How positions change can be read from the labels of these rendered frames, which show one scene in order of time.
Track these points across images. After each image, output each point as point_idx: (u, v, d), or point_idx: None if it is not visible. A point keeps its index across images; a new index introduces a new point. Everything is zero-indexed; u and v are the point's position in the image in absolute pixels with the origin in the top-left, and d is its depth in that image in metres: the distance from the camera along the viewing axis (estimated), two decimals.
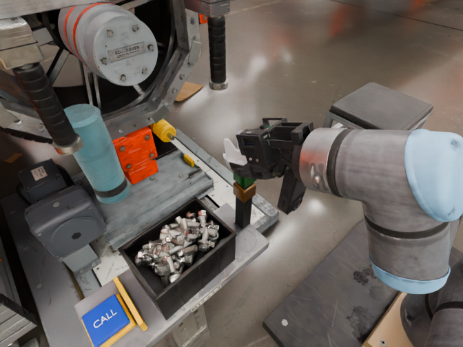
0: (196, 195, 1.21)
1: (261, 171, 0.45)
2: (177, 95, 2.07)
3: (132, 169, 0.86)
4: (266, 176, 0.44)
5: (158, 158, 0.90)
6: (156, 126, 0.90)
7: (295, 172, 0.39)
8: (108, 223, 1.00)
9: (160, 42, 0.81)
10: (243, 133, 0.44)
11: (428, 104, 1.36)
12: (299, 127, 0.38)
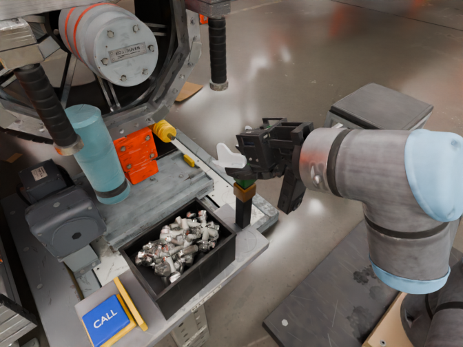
0: (196, 195, 1.21)
1: (261, 171, 0.45)
2: (177, 95, 2.07)
3: (132, 169, 0.86)
4: (266, 176, 0.44)
5: (158, 158, 0.90)
6: (156, 126, 0.90)
7: (295, 172, 0.39)
8: (108, 223, 1.00)
9: (162, 23, 0.79)
10: (243, 133, 0.44)
11: (428, 104, 1.36)
12: (299, 127, 0.38)
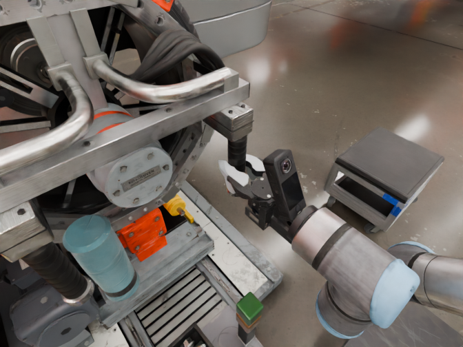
0: (196, 257, 1.15)
1: None
2: None
3: (140, 249, 0.81)
4: None
5: (167, 233, 0.86)
6: None
7: None
8: None
9: (172, 102, 0.74)
10: None
11: (439, 155, 1.29)
12: None
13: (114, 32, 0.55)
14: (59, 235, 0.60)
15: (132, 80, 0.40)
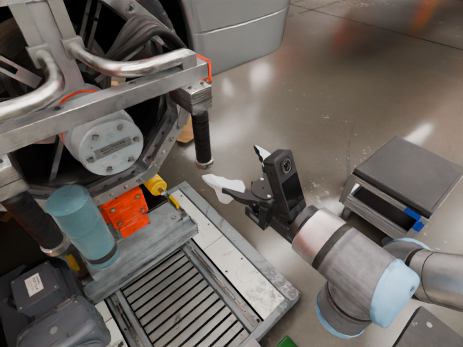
0: (180, 240, 1.21)
1: None
2: (183, 134, 1.96)
3: (123, 225, 0.88)
4: None
5: (149, 211, 0.92)
6: None
7: None
8: (101, 270, 1.02)
9: None
10: None
11: (461, 166, 1.24)
12: None
13: (92, 19, 0.61)
14: (44, 205, 0.67)
15: (100, 58, 0.46)
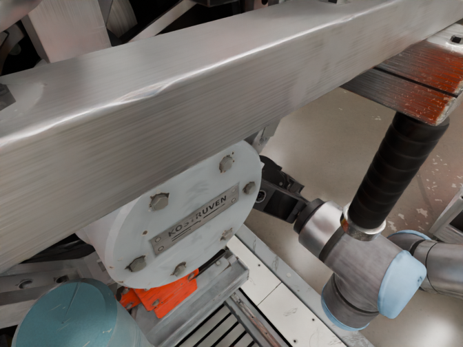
0: (226, 294, 0.86)
1: (284, 176, 0.49)
2: None
3: (160, 303, 0.52)
4: (287, 178, 0.48)
5: (198, 274, 0.57)
6: None
7: (320, 199, 0.46)
8: None
9: None
10: None
11: None
12: None
13: None
14: (18, 312, 0.31)
15: None
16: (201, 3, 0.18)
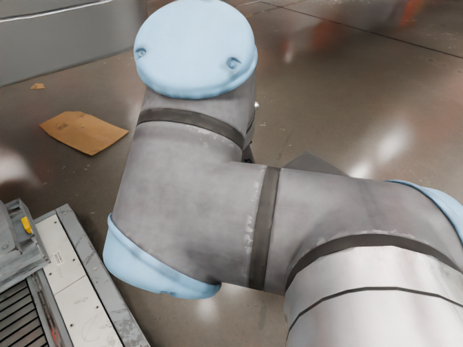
0: (17, 274, 1.00)
1: None
2: (94, 144, 1.72)
3: None
4: None
5: None
6: None
7: None
8: None
9: None
10: None
11: None
12: None
13: None
14: None
15: None
16: None
